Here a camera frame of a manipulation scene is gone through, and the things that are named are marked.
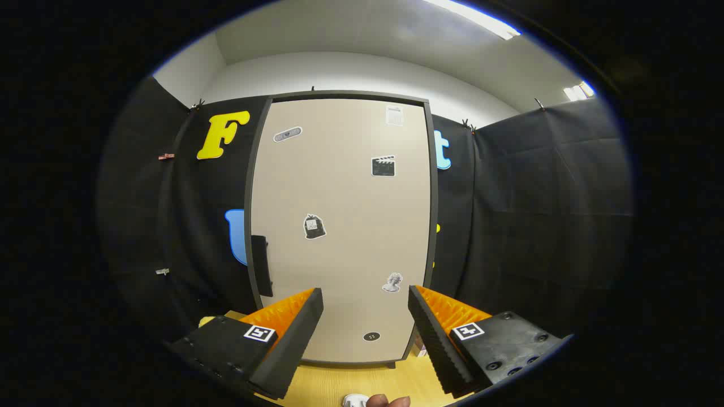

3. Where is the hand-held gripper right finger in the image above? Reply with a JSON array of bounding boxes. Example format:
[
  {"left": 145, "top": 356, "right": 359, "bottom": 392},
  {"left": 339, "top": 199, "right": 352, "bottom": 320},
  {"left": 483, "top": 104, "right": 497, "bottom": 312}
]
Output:
[{"left": 407, "top": 285, "right": 568, "bottom": 397}]

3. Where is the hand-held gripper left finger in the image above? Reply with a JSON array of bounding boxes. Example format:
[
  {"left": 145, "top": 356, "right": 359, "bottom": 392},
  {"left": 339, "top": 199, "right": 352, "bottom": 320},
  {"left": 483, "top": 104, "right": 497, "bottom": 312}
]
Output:
[{"left": 167, "top": 287, "right": 325, "bottom": 401}]

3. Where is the black cabinet door handle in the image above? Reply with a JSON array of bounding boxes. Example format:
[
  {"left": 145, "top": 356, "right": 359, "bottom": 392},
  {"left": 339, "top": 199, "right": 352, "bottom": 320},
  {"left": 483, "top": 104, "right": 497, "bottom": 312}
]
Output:
[{"left": 251, "top": 235, "right": 274, "bottom": 297}]

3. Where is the dark grey shoe cabinet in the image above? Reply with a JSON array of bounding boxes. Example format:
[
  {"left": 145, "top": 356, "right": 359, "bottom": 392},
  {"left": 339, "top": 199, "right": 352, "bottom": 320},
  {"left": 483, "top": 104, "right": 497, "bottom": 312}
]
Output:
[{"left": 243, "top": 90, "right": 439, "bottom": 369}]

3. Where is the black backdrop cloth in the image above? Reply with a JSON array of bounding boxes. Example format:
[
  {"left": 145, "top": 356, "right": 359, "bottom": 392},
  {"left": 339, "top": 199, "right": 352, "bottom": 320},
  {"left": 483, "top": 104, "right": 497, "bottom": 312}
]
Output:
[{"left": 96, "top": 76, "right": 634, "bottom": 351}]

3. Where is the small ceiling light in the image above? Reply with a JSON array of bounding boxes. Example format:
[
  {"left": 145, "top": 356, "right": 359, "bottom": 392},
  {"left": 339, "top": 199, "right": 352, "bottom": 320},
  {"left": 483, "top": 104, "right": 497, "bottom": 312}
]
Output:
[{"left": 563, "top": 81, "right": 596, "bottom": 102}]

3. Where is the long ceiling light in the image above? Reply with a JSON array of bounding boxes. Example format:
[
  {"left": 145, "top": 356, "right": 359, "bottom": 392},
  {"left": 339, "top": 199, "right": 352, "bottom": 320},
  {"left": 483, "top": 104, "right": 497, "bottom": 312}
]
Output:
[{"left": 424, "top": 0, "right": 521, "bottom": 40}]

